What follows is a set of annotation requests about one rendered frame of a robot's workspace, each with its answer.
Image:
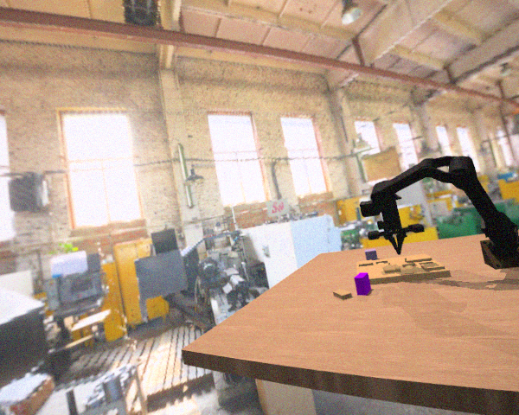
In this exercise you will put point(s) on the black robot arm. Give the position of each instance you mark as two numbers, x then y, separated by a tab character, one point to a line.
502	232

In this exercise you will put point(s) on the tan flat block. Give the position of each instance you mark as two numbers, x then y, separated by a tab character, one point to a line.
343	294

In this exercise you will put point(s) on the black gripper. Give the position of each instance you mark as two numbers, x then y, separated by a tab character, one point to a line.
393	225

